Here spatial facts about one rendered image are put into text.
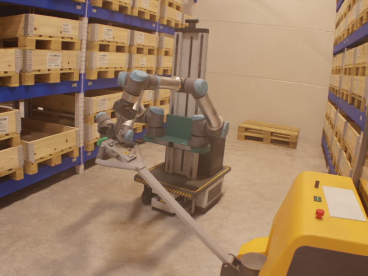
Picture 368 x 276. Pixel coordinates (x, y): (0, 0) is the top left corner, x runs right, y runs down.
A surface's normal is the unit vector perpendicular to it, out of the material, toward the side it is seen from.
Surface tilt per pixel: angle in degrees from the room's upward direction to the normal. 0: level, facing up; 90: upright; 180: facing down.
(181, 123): 90
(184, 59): 90
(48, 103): 90
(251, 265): 0
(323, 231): 0
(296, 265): 90
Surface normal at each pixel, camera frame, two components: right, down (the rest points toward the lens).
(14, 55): 0.93, 0.15
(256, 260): 0.07, -0.97
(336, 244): -0.37, 0.18
